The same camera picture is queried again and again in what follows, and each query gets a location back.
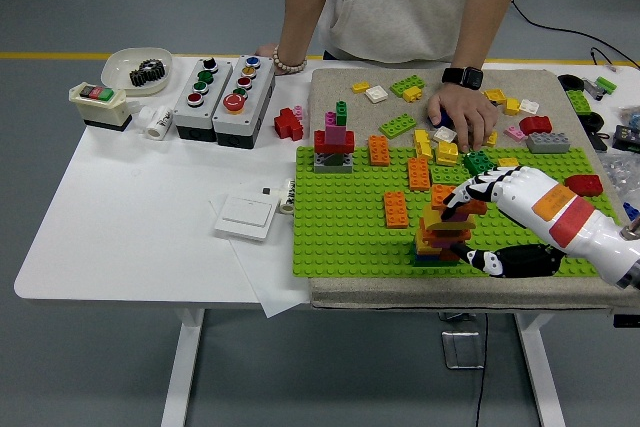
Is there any person's left hand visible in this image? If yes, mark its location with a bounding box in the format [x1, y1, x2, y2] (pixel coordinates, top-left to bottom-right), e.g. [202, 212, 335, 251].
[426, 84, 500, 154]

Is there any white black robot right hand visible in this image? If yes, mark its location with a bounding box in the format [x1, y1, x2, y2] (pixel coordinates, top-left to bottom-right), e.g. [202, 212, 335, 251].
[442, 164, 640, 286]

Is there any red curved brick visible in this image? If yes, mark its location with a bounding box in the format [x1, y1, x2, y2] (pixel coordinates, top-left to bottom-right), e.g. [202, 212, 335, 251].
[564, 174, 605, 199]
[519, 115, 554, 137]

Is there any orange two-by-four brick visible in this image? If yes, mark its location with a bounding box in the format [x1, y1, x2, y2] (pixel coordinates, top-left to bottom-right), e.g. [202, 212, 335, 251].
[407, 156, 432, 192]
[368, 134, 392, 167]
[383, 190, 410, 230]
[430, 184, 487, 214]

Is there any brick tower with yellow arch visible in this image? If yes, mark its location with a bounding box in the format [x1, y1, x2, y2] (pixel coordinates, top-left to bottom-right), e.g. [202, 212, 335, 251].
[410, 204, 476, 267]

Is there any dark green two-by-four brick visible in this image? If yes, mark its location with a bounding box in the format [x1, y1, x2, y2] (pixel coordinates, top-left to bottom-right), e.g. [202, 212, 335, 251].
[463, 150, 496, 177]

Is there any grey two-by-four brick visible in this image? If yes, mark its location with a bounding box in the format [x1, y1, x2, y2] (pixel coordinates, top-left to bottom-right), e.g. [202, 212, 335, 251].
[526, 132, 573, 155]

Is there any red brick cluster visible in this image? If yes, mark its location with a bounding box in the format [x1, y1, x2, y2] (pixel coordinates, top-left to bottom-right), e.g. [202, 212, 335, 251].
[273, 107, 306, 142]

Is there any brick tower with grey base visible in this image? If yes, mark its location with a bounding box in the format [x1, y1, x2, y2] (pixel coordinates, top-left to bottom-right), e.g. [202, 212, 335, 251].
[313, 100, 356, 175]

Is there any green studded baseplate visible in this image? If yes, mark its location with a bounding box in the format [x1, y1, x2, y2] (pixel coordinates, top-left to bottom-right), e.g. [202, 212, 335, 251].
[292, 146, 640, 279]

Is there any black smartwatch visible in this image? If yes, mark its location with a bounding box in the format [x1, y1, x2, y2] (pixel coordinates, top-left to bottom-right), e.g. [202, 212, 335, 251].
[441, 65, 485, 92]

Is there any grey emergency-stop control box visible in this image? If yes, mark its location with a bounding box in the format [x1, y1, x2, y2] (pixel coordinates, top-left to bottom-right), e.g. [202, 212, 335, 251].
[212, 54, 277, 149]

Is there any grey-brown mat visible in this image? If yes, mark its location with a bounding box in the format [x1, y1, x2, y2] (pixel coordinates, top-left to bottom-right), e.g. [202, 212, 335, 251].
[305, 67, 640, 312]

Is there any clear plastic bag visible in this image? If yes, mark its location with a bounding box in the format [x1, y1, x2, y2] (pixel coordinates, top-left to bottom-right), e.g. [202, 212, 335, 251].
[599, 151, 640, 198]

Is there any grey four-button control box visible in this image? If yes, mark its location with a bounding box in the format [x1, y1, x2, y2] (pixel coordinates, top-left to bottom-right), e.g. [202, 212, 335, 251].
[173, 56, 234, 142]

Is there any black button pad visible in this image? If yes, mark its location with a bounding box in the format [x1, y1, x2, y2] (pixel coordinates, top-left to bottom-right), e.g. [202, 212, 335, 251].
[613, 124, 640, 152]

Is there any black metal gear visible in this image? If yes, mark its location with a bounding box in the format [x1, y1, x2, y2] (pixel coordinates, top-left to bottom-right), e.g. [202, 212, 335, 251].
[129, 68, 162, 88]
[138, 58, 169, 79]

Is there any small grey device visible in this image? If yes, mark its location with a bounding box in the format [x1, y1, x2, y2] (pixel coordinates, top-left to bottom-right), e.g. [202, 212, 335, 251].
[582, 77, 606, 101]

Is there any person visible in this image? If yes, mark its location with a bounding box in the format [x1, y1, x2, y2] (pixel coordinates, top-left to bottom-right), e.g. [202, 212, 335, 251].
[285, 0, 540, 66]

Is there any white pipe tee fitting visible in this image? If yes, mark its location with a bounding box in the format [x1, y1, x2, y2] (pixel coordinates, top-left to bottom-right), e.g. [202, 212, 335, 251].
[133, 104, 175, 140]

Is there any white plastic bowl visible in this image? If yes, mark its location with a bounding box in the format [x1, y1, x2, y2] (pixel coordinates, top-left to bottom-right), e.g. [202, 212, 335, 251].
[101, 46, 174, 97]

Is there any white printed cylinder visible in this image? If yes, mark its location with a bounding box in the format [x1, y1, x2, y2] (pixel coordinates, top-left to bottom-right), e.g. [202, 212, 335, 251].
[278, 177, 297, 216]

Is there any silver floor socket box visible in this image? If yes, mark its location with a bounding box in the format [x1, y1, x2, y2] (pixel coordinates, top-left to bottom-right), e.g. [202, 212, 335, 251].
[441, 330, 486, 371]

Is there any white table leg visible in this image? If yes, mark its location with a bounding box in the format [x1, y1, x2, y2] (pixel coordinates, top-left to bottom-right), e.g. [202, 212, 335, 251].
[160, 307, 207, 427]
[514, 313, 569, 427]

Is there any white bead bracelet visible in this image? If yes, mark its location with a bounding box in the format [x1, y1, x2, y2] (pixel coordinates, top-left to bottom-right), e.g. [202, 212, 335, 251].
[273, 44, 309, 75]

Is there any long black floor cable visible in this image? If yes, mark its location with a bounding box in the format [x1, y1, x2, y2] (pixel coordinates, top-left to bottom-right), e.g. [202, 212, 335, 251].
[509, 0, 640, 70]

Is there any black hanging cable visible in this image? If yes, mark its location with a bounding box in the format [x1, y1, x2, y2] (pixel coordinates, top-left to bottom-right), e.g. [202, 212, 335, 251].
[473, 313, 491, 427]

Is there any white wall switch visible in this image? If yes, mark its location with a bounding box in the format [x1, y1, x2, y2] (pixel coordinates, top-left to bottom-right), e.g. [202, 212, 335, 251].
[214, 194, 280, 243]

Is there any cream red-green switch box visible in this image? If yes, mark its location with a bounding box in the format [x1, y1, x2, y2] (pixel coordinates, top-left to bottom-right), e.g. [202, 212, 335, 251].
[68, 81, 134, 132]

